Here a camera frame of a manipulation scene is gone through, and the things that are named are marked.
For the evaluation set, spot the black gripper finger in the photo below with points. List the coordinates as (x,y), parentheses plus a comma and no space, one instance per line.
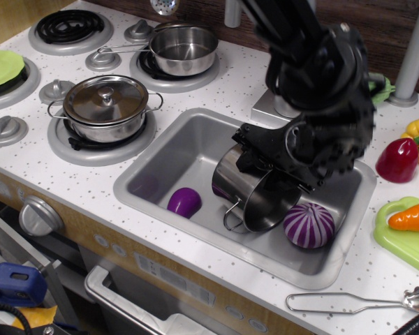
(275,181)
(249,162)

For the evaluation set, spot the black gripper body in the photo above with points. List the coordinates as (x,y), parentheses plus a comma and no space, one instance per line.
(310,149)

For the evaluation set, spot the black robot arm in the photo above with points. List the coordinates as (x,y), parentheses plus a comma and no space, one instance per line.
(321,72)

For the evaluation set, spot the grey sink basin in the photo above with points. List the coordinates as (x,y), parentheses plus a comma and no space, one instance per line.
(173,181)

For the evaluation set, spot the lidded steel pot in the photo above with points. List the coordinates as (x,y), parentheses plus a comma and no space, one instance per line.
(106,108)

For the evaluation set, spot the purple white striped onion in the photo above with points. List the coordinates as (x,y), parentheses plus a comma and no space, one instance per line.
(309,225)

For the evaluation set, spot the grey toy faucet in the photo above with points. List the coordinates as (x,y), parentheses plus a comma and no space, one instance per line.
(273,111)

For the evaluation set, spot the purple toy eggplant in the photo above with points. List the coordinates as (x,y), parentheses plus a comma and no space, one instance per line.
(185,202)

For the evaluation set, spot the green toy gourd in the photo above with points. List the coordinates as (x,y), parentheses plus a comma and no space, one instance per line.
(380,87)

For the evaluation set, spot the red toy pepper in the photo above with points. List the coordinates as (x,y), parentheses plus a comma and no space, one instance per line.
(398,161)

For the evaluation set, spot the orange toy carrot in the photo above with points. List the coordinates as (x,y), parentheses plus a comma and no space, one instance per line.
(407,220)

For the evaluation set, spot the green cutting board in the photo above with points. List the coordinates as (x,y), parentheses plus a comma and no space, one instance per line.
(403,244)

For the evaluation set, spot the grey stove knob back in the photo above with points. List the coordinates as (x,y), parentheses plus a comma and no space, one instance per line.
(139,32)

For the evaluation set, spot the grey stove knob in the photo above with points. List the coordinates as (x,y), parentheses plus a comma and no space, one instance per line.
(139,32)
(12,130)
(55,92)
(104,59)

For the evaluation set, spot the hanging slotted spoon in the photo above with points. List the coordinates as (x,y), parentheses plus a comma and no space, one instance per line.
(165,7)

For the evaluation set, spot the grey stove knob centre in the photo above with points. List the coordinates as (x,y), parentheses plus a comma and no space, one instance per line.
(104,59)

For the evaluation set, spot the grey stove knob middle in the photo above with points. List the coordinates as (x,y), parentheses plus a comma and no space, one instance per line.
(55,92)

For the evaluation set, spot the grey oven dial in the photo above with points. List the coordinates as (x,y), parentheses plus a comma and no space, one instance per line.
(38,219)

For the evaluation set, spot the black coil burner back left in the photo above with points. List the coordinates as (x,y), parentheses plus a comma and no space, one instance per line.
(68,26)

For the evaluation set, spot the grey stove knob front left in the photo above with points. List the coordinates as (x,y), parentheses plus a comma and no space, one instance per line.
(12,130)

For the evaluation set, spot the blue clamp tool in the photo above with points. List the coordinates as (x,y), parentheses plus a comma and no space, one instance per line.
(21,286)

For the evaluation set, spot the yellow tape piece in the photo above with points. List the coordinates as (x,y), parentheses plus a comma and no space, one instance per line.
(37,316)

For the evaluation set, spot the green plate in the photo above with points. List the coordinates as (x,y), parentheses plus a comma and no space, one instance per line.
(11,65)

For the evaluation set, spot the steel saucepan with handle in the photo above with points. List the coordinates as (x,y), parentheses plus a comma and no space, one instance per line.
(180,51)

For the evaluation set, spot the grey post right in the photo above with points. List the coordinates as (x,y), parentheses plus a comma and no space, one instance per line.
(405,86)

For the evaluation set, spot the oven door handle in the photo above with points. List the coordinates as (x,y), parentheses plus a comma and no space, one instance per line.
(175,324)

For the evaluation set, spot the steel wire-handled spoon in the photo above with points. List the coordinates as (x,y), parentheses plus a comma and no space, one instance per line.
(348,304)

